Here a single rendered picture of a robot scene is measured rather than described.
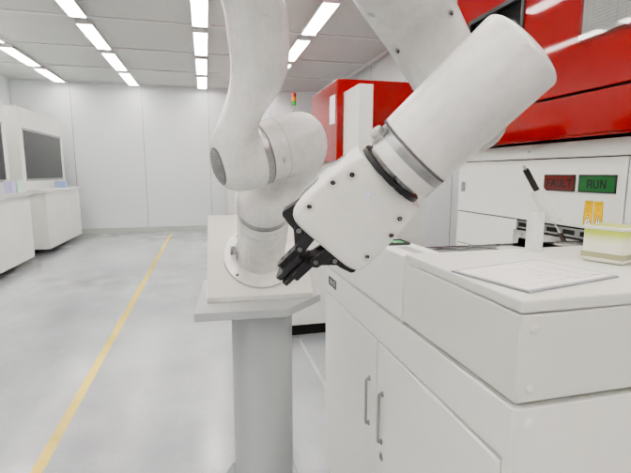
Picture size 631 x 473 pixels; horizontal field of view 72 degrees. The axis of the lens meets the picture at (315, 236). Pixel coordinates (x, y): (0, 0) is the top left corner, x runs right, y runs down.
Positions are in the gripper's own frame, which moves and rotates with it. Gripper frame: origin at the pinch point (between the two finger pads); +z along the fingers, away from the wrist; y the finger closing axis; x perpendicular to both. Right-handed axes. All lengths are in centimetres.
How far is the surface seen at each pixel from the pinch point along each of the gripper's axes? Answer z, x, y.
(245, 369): 52, 39, 23
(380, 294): 14, 43, 33
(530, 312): -13.6, 5.9, 29.2
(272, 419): 57, 35, 37
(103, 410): 177, 100, 18
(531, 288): -15.4, 10.2, 29.6
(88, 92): 379, 749, -274
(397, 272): 5.3, 37.5, 28.5
